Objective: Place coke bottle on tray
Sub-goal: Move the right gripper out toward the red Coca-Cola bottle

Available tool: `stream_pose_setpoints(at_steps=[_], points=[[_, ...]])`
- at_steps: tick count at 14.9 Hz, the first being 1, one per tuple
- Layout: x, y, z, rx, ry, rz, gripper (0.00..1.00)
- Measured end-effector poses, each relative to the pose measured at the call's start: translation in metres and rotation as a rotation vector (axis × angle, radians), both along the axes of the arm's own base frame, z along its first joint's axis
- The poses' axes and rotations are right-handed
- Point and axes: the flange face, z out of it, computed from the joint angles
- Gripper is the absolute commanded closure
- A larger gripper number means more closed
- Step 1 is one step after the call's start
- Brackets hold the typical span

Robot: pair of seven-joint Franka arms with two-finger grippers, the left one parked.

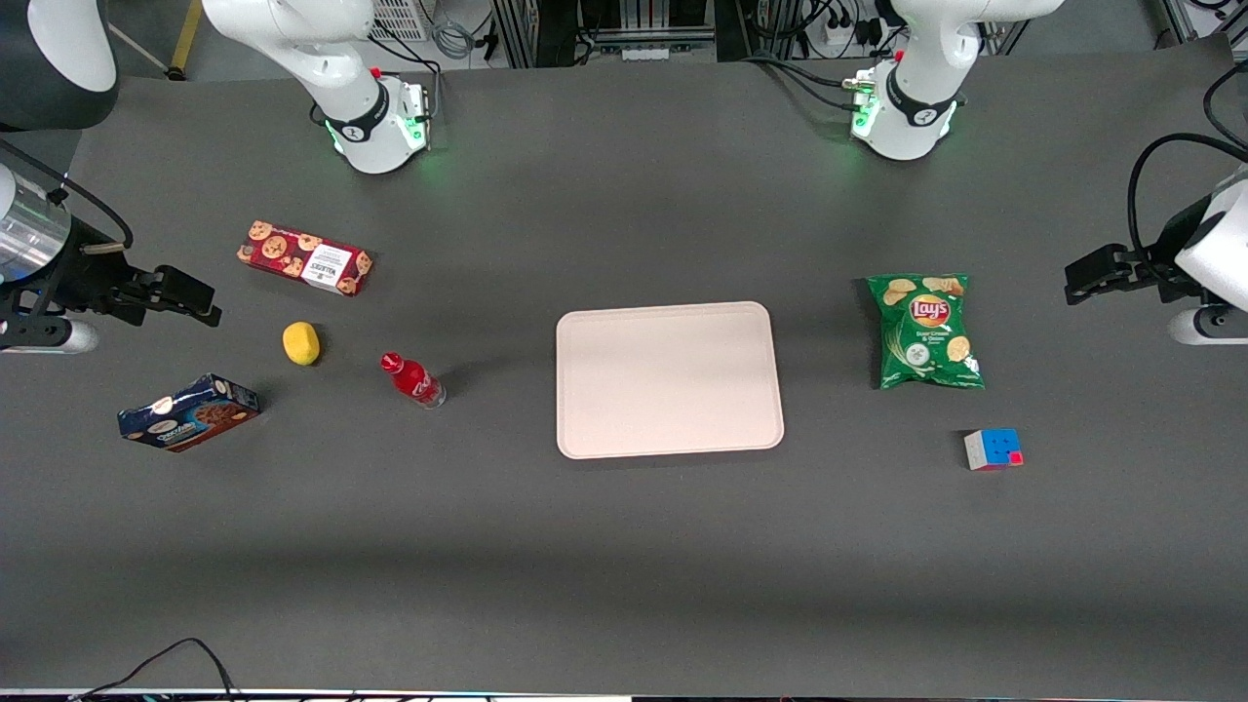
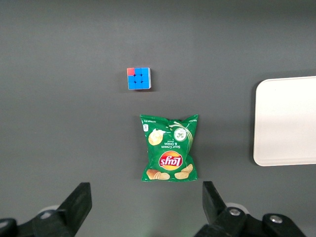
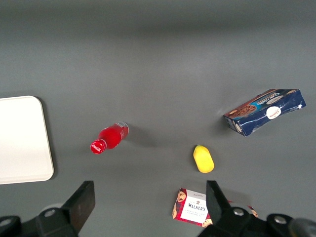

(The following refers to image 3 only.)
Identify yellow lemon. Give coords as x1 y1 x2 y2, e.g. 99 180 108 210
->
193 144 215 173

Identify red Coca-Cola bottle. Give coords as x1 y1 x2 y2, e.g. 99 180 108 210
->
90 121 129 155

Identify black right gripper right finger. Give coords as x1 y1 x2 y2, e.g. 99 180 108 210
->
197 180 269 237

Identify red tartan Walkers box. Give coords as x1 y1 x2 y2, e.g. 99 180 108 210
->
172 187 259 227

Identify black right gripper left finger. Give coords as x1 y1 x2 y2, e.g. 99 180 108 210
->
34 180 96 237

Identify blue chocolate cookie box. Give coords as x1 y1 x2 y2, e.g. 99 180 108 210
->
223 88 307 138

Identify white rectangular tray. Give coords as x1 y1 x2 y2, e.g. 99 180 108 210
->
0 95 54 185

